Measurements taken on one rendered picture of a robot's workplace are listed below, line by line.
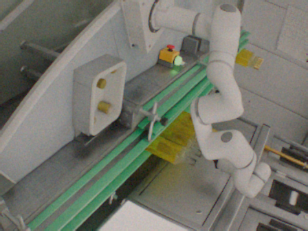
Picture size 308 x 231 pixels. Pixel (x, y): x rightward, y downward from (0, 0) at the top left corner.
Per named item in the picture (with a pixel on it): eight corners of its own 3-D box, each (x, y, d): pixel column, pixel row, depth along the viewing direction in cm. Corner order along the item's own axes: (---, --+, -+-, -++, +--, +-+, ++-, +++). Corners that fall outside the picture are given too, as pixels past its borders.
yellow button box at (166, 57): (157, 62, 145) (170, 68, 142) (159, 49, 141) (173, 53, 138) (163, 58, 150) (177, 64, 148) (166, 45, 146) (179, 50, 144)
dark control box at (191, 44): (180, 49, 166) (194, 54, 163) (183, 36, 161) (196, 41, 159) (186, 46, 172) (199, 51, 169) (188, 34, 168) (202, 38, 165)
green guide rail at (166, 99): (139, 111, 114) (158, 119, 112) (139, 108, 114) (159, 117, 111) (243, 30, 248) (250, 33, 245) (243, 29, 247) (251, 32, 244)
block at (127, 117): (115, 123, 117) (130, 130, 114) (117, 102, 111) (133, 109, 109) (120, 119, 119) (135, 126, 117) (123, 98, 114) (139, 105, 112)
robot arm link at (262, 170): (259, 188, 97) (274, 167, 98) (238, 174, 102) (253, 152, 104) (259, 194, 110) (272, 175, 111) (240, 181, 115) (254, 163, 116)
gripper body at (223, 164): (241, 174, 119) (222, 161, 125) (250, 156, 113) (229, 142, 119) (233, 183, 114) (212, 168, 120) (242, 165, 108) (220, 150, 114)
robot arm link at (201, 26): (192, 42, 105) (233, 56, 100) (192, 14, 94) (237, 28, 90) (200, 28, 110) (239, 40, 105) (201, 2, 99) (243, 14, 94)
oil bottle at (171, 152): (132, 144, 122) (179, 167, 115) (133, 133, 119) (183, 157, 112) (139, 137, 127) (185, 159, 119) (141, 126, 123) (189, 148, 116)
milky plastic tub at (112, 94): (72, 127, 102) (91, 138, 99) (73, 69, 89) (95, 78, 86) (102, 106, 115) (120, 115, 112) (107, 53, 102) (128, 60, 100)
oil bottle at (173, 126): (146, 130, 131) (192, 150, 124) (148, 119, 128) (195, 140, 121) (153, 124, 135) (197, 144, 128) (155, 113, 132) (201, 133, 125)
